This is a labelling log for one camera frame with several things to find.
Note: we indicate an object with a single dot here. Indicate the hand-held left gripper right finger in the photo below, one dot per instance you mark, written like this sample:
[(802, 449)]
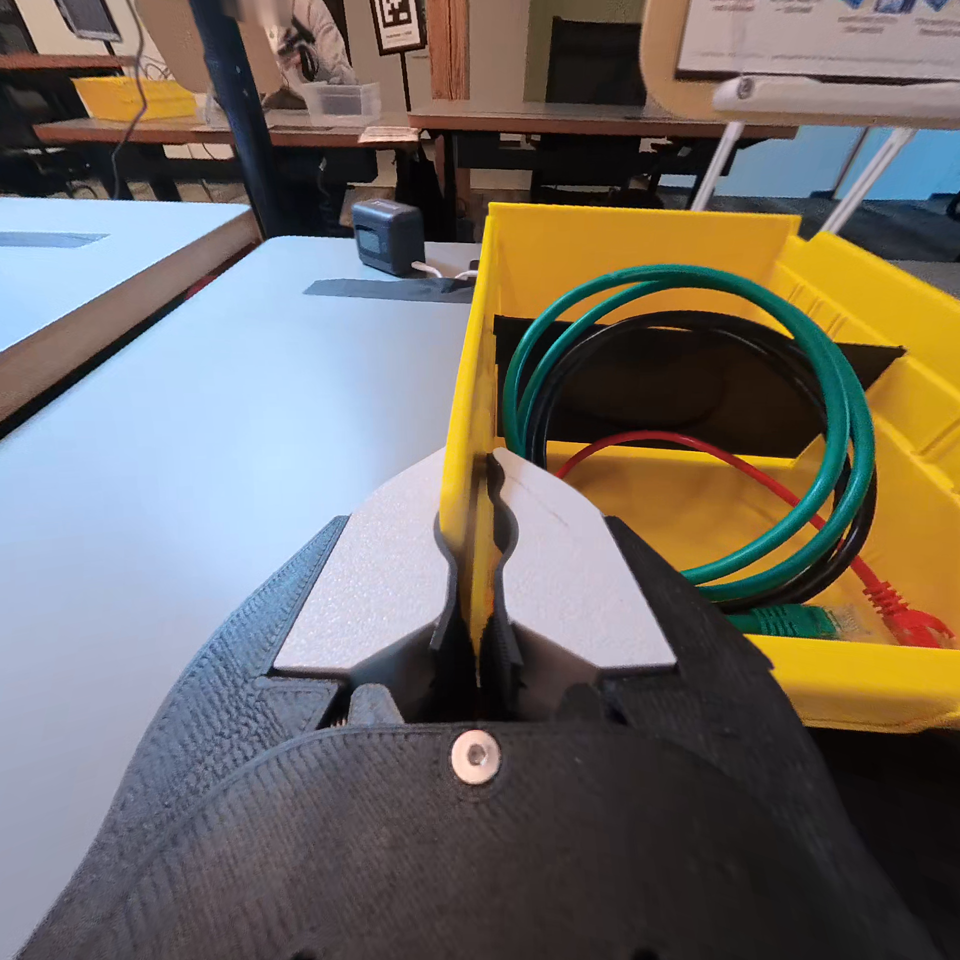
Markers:
[(585, 585)]

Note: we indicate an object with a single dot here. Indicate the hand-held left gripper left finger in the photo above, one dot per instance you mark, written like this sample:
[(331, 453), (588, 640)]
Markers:
[(367, 577)]

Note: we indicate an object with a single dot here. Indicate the yellow plastic bin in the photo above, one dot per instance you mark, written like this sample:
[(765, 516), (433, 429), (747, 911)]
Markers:
[(637, 240)]

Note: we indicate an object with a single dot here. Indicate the black bin divider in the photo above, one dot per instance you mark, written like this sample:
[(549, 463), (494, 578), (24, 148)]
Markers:
[(675, 405)]

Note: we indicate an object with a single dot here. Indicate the black tape strip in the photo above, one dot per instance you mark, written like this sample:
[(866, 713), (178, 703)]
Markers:
[(45, 239), (375, 289)]

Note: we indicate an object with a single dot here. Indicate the dark grey charger block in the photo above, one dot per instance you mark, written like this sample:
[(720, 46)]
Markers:
[(386, 236)]

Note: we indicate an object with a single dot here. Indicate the white-topped wooden table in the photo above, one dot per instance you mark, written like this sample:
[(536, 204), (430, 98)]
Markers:
[(75, 285)]

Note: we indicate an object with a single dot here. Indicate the printed paper sheet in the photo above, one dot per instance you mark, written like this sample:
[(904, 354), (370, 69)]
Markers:
[(390, 135)]

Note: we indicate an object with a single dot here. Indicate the wooden desk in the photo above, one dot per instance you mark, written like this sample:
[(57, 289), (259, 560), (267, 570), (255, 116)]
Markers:
[(187, 133), (562, 116)]

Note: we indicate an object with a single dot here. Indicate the clear plastic container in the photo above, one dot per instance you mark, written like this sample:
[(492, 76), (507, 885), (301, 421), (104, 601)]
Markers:
[(341, 105)]

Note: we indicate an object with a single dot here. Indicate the black lamp pole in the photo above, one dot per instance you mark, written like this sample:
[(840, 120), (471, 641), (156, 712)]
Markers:
[(240, 112)]

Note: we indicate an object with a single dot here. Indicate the yellow storage bin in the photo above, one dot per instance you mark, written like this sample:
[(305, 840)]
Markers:
[(127, 101)]

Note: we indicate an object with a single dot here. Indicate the white easel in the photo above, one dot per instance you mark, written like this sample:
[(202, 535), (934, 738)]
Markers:
[(825, 91)]

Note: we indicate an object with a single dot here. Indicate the black and white marker sign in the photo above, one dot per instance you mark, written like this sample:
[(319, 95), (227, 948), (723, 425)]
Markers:
[(397, 19)]

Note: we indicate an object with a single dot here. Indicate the poster board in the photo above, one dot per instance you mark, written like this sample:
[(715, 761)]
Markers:
[(817, 37)]

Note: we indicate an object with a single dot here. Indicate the mounted tablet screen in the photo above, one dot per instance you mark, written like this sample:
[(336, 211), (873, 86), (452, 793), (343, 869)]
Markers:
[(88, 16)]

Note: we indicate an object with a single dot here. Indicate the wooden post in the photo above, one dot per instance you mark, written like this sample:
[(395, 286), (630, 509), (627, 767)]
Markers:
[(448, 45)]

